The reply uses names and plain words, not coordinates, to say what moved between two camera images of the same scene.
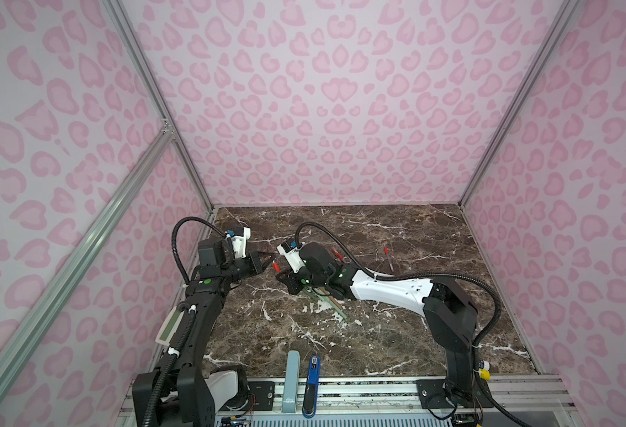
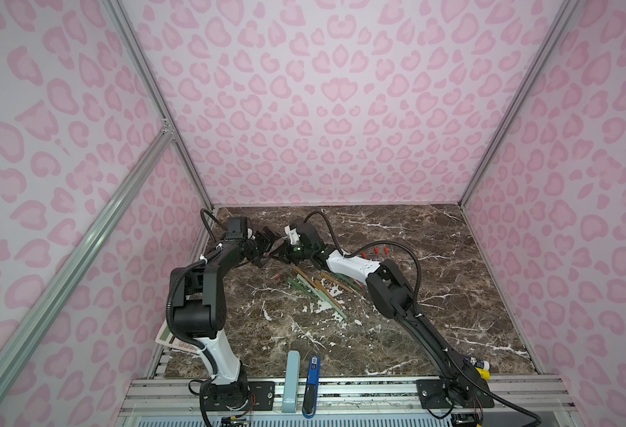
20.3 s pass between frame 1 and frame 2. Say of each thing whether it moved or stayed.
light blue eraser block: stayed
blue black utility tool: stayed
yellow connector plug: stayed
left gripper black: moved
